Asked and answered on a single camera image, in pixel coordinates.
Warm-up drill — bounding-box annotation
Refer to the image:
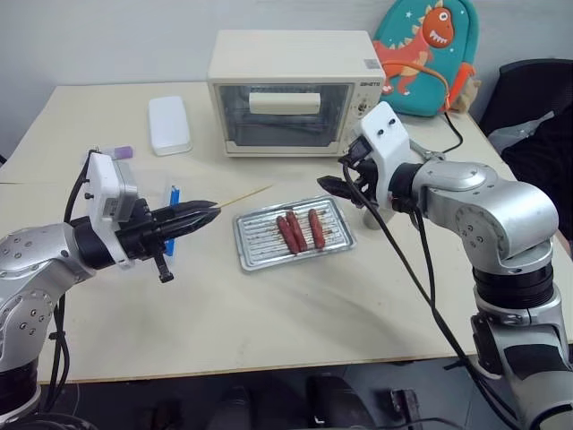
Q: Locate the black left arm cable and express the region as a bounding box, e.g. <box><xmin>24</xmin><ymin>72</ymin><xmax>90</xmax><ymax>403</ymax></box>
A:
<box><xmin>47</xmin><ymin>154</ymin><xmax>93</xmax><ymax>416</ymax></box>

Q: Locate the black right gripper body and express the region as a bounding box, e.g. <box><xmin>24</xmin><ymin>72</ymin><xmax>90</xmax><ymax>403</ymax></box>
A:
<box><xmin>341</xmin><ymin>157</ymin><xmax>381</xmax><ymax>210</ymax></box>

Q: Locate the teal dinosaur backpack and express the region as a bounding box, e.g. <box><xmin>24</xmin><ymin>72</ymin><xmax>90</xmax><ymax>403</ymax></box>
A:
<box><xmin>371</xmin><ymin>0</ymin><xmax>483</xmax><ymax>119</ymax></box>

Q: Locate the red-brown sausage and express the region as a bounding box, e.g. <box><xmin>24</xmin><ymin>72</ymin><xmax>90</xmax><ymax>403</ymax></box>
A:
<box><xmin>286</xmin><ymin>211</ymin><xmax>310</xmax><ymax>254</ymax></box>
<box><xmin>308</xmin><ymin>209</ymin><xmax>327</xmax><ymax>250</ymax></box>
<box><xmin>276</xmin><ymin>215</ymin><xmax>300</xmax><ymax>254</ymax></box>

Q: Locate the thin wooden skewer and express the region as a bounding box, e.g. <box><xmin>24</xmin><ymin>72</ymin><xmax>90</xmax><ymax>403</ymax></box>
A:
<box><xmin>216</xmin><ymin>184</ymin><xmax>275</xmax><ymax>210</ymax></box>

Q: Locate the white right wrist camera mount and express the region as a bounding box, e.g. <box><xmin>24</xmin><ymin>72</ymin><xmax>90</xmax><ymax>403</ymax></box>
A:
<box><xmin>352</xmin><ymin>101</ymin><xmax>412</xmax><ymax>212</ymax></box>

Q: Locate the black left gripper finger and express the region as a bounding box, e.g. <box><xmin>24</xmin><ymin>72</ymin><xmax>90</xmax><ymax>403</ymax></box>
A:
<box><xmin>153</xmin><ymin>199</ymin><xmax>223</xmax><ymax>223</ymax></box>
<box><xmin>155</xmin><ymin>209</ymin><xmax>222</xmax><ymax>240</ymax></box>

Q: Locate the black oven power cable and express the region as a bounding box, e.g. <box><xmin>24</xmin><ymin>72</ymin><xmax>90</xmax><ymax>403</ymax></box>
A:
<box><xmin>441</xmin><ymin>110</ymin><xmax>465</xmax><ymax>154</ymax></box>

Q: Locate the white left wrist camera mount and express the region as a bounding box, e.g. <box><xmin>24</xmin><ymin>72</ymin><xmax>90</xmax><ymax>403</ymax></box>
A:
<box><xmin>82</xmin><ymin>150</ymin><xmax>145</xmax><ymax>271</ymax></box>

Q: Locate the silver metal baking tray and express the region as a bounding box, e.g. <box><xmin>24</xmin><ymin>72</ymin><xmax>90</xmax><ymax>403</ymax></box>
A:
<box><xmin>232</xmin><ymin>194</ymin><xmax>358</xmax><ymax>274</ymax></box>

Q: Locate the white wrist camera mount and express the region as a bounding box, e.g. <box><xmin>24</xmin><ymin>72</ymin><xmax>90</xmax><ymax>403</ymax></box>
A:
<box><xmin>352</xmin><ymin>101</ymin><xmax>412</xmax><ymax>212</ymax></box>
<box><xmin>82</xmin><ymin>150</ymin><xmax>145</xmax><ymax>271</ymax></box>

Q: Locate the white rectangular box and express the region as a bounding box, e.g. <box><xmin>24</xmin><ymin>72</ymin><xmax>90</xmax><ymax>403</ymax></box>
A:
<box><xmin>148</xmin><ymin>95</ymin><xmax>194</xmax><ymax>158</ymax></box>

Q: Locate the blue plastic piece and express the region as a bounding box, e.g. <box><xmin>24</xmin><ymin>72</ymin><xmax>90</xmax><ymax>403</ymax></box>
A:
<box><xmin>166</xmin><ymin>185</ymin><xmax>183</xmax><ymax>257</ymax></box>

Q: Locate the cream toaster oven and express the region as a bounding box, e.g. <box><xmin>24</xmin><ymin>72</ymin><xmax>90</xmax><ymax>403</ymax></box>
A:
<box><xmin>206</xmin><ymin>30</ymin><xmax>388</xmax><ymax>159</ymax></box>

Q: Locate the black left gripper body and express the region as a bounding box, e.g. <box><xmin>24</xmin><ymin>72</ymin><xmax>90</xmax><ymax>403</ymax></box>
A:
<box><xmin>115</xmin><ymin>198</ymin><xmax>175</xmax><ymax>285</ymax></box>

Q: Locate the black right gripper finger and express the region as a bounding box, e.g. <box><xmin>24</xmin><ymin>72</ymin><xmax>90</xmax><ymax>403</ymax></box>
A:
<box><xmin>316</xmin><ymin>176</ymin><xmax>355</xmax><ymax>190</ymax></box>
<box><xmin>322</xmin><ymin>185</ymin><xmax>358</xmax><ymax>202</ymax></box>

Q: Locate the black office chair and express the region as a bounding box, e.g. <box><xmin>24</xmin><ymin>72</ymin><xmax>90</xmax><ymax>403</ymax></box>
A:
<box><xmin>477</xmin><ymin>57</ymin><xmax>573</xmax><ymax>149</ymax></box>

